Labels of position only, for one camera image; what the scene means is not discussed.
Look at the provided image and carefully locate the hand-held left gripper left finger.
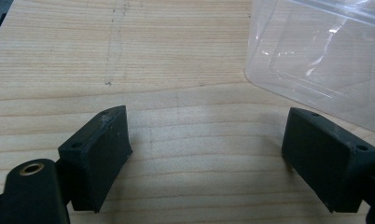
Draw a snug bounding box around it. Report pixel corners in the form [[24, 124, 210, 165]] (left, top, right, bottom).
[[57, 105, 133, 214]]

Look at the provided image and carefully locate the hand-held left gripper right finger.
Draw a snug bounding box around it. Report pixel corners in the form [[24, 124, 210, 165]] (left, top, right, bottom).
[[281, 106, 375, 214]]

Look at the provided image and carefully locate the clear plastic container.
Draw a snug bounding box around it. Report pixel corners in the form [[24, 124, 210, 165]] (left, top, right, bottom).
[[243, 0, 375, 133]]

